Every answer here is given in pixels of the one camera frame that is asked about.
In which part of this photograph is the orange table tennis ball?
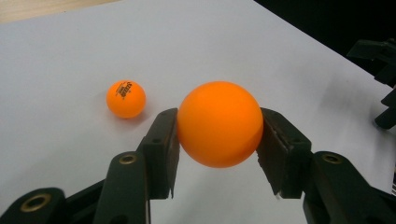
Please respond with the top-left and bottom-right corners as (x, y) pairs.
(106, 79), (148, 119)
(177, 80), (264, 169)

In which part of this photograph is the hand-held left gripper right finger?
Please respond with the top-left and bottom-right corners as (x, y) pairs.
(256, 107), (312, 200)

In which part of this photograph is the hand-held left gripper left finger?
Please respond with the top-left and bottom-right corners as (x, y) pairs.
(138, 107), (181, 200)

